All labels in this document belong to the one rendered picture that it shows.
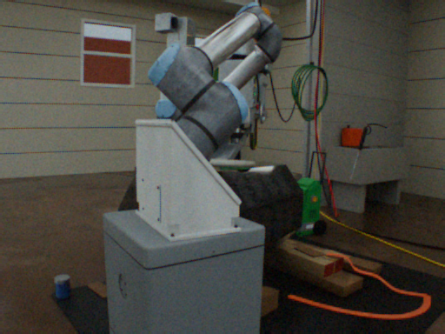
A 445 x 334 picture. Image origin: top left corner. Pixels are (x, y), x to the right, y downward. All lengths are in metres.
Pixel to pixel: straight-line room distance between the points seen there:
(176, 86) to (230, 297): 0.66
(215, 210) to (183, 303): 0.27
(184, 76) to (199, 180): 0.34
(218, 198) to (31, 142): 7.20
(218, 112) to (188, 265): 0.46
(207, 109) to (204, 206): 0.31
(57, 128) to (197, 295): 7.25
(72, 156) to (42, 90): 1.51
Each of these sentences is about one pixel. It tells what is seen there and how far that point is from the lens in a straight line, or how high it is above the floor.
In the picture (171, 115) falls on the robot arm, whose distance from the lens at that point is 1.67.
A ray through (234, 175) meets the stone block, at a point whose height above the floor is 0.82.
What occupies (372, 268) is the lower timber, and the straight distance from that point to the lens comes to 3.03.
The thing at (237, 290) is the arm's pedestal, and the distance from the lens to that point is 1.15.
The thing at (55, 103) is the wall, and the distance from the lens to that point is 8.16.
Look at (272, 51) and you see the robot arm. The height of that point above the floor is 1.47.
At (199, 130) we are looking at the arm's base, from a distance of 1.11.
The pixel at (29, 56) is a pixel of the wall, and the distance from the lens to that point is 8.16.
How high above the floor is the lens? 1.17
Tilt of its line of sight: 7 degrees down
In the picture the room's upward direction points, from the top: 1 degrees clockwise
